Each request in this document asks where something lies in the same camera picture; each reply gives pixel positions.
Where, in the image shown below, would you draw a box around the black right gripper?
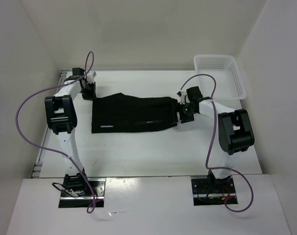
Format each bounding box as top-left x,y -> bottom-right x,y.
170,102 -> 197,124

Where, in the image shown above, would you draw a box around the black sport shorts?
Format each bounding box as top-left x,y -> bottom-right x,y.
92,93 -> 178,134

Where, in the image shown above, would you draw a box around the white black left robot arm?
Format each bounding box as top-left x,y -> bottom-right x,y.
45,68 -> 96,196

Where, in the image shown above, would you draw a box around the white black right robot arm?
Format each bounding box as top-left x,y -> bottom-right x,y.
177,87 -> 255,192

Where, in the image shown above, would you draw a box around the white perforated plastic basket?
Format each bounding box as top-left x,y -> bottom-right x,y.
194,54 -> 247,100

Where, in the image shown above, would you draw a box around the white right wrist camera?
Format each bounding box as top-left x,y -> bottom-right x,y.
177,91 -> 189,104

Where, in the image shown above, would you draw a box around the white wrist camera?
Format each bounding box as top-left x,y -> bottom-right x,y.
86,71 -> 97,84
177,91 -> 189,104

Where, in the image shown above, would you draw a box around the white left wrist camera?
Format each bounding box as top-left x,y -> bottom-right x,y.
86,71 -> 97,84

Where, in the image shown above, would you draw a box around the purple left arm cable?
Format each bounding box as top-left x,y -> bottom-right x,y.
15,51 -> 102,213

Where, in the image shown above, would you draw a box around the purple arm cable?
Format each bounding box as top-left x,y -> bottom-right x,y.
15,51 -> 102,213
180,73 -> 254,212

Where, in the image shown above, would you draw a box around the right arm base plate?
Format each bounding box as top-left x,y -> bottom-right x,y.
191,177 -> 238,206

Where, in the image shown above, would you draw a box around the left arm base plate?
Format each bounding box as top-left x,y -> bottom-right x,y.
53,178 -> 106,209

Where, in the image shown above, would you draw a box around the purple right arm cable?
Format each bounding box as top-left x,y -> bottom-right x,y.
180,73 -> 254,212

